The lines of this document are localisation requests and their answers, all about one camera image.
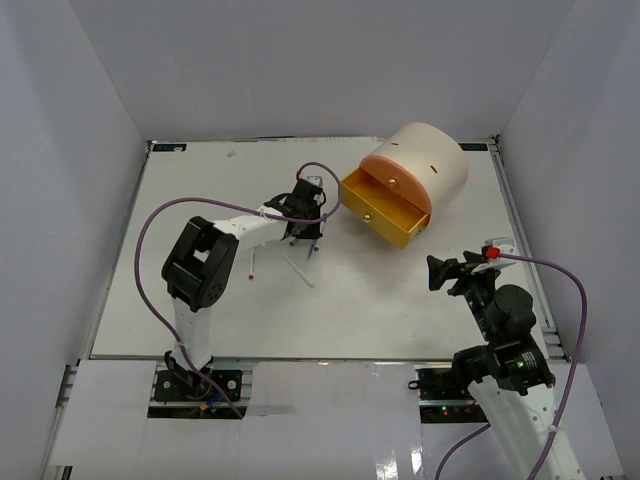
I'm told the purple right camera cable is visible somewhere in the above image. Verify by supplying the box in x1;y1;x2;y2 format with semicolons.
434;252;589;480

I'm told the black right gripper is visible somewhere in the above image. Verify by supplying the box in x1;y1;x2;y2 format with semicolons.
426;250;500;342

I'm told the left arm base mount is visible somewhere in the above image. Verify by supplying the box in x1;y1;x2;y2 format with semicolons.
147;362;253;420

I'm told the dark XDOF logo sticker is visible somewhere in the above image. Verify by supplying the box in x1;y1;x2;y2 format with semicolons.
459;142;488;151

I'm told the cream round drawer cabinet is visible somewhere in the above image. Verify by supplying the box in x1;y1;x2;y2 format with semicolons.
371;122;469;218

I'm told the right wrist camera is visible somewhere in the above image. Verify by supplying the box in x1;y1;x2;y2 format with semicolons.
472;237;517;274

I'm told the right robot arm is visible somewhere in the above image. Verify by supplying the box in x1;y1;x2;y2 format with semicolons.
426;243;585;479

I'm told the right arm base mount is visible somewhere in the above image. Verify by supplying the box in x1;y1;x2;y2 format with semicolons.
408;362;487;424

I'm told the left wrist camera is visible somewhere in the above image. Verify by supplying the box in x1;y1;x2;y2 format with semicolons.
305;176;323;188

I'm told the red cap marker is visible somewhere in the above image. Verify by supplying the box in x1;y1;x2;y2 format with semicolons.
248;249;256;280

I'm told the left XDOF logo sticker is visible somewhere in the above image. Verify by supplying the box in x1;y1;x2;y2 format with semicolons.
152;143;187;152

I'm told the yellow drawer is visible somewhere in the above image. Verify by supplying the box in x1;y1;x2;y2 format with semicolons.
341;168;431;249

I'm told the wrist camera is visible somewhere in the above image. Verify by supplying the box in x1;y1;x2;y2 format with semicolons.
305;176;323;188
472;237;517;274

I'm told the pink top drawer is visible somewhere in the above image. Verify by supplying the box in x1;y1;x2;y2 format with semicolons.
359;154;432;215

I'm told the white pen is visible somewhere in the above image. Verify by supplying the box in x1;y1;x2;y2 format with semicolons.
283;255;315;288

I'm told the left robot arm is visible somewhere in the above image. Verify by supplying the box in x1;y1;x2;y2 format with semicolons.
161;176;326;399

